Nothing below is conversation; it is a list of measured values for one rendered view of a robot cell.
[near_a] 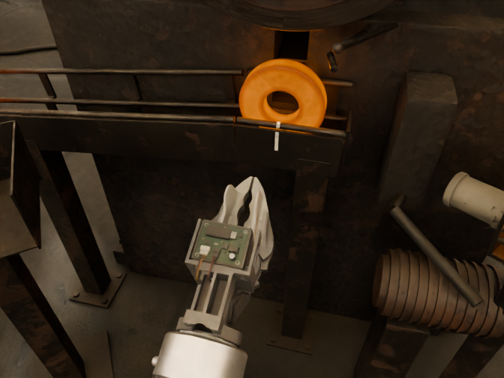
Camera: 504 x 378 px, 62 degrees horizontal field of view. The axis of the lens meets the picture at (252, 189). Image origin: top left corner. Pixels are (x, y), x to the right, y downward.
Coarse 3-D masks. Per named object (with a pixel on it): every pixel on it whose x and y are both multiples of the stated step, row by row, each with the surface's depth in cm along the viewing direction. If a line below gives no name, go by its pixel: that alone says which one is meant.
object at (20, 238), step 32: (0, 128) 73; (0, 160) 76; (32, 160) 78; (0, 192) 76; (32, 192) 71; (0, 224) 71; (32, 224) 66; (0, 256) 66; (0, 288) 79; (32, 288) 85; (32, 320) 88; (64, 352) 99; (96, 352) 116
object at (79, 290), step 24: (48, 168) 95; (312, 168) 77; (48, 192) 101; (72, 192) 105; (312, 192) 80; (72, 216) 107; (312, 216) 85; (72, 240) 112; (312, 240) 90; (96, 264) 123; (288, 264) 97; (312, 264) 95; (96, 288) 127; (288, 288) 103; (288, 312) 111; (312, 312) 125; (288, 336) 119; (312, 336) 119
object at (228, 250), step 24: (192, 240) 45; (216, 240) 45; (240, 240) 45; (192, 264) 44; (216, 264) 44; (240, 264) 44; (216, 288) 44; (240, 288) 48; (192, 312) 41; (216, 312) 43; (216, 336) 42; (240, 336) 44
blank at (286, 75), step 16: (272, 64) 69; (288, 64) 69; (256, 80) 71; (272, 80) 70; (288, 80) 69; (304, 80) 69; (320, 80) 71; (240, 96) 74; (256, 96) 73; (304, 96) 70; (320, 96) 70; (256, 112) 75; (272, 112) 77; (304, 112) 73; (320, 112) 72; (272, 128) 76
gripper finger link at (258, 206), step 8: (256, 184) 55; (256, 192) 49; (256, 200) 49; (264, 200) 53; (256, 208) 50; (264, 208) 53; (256, 216) 50; (264, 216) 53; (248, 224) 52; (256, 224) 51; (264, 224) 52; (256, 232) 51
